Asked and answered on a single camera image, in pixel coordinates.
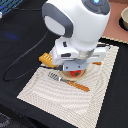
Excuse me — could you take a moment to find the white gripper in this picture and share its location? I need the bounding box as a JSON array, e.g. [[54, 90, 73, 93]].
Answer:
[[52, 37, 110, 71]]

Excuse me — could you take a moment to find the yellow toy bread loaf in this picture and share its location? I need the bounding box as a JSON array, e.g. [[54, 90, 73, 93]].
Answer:
[[39, 53, 54, 68]]

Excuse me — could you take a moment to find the red toy tomato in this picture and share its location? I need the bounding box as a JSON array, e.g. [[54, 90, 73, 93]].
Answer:
[[70, 70, 82, 77]]

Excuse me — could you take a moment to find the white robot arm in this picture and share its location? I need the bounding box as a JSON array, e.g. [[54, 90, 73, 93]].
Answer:
[[42, 0, 111, 71]]

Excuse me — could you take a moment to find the beige round plate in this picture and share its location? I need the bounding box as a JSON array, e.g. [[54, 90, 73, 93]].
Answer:
[[63, 70, 86, 81]]

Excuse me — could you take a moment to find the woven beige placemat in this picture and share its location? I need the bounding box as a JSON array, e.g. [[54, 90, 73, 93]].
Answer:
[[17, 46, 118, 128]]

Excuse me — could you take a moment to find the beige bowl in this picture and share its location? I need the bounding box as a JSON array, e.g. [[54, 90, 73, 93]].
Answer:
[[121, 7, 128, 31]]

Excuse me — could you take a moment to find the wooden handled fork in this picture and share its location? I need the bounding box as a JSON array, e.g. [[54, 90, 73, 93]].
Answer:
[[48, 72, 90, 92]]

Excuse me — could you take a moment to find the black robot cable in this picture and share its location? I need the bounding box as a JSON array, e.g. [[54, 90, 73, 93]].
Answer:
[[2, 6, 63, 83]]

